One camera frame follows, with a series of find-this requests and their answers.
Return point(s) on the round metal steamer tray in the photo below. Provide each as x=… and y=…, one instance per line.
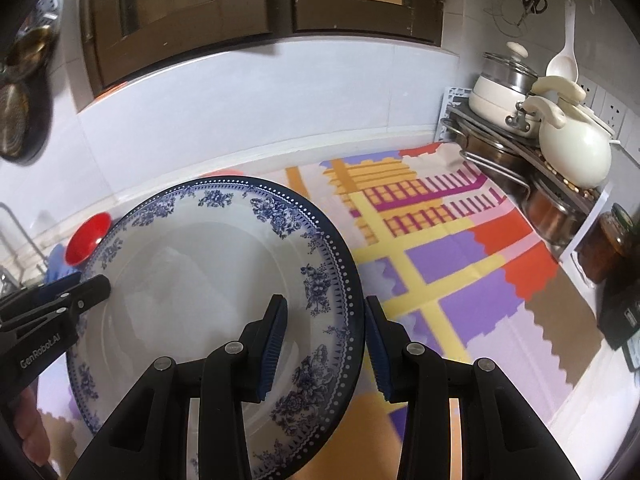
x=47, y=7

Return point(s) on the red bowl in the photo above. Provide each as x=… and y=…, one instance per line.
x=85, y=245

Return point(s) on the white wall outlet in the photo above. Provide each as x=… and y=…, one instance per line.
x=607, y=110

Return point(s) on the white plastic ladle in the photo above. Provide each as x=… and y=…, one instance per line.
x=562, y=62

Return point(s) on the black countertop appliance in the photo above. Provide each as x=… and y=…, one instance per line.
x=620, y=315

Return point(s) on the glass jar of sauce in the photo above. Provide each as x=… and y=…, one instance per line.
x=607, y=250

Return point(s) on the dark brown window frame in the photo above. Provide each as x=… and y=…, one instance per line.
x=260, y=5

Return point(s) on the colourful patchwork mat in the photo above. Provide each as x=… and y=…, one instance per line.
x=450, y=270

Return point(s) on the metal corner shelf rack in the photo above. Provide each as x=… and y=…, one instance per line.
x=452, y=110

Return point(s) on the black scissors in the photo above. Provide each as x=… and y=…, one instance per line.
x=532, y=2

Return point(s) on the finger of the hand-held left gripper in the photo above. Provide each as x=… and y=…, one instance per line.
x=92, y=290
x=60, y=284

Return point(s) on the white pot with glass lid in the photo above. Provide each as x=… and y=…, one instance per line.
x=495, y=100

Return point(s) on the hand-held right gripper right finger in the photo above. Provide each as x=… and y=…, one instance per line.
x=377, y=355

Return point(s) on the stainless steel pot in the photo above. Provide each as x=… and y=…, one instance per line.
x=552, y=215
x=492, y=157

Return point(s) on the small brass saucepan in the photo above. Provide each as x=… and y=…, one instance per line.
x=32, y=52

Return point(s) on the person's left hand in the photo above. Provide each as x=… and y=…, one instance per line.
x=32, y=425

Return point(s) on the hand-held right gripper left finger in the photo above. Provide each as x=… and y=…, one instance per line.
x=272, y=350

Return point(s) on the blue floral white plate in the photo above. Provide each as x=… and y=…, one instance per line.
x=190, y=270

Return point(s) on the cream ceramic pot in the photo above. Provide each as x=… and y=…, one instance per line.
x=575, y=150

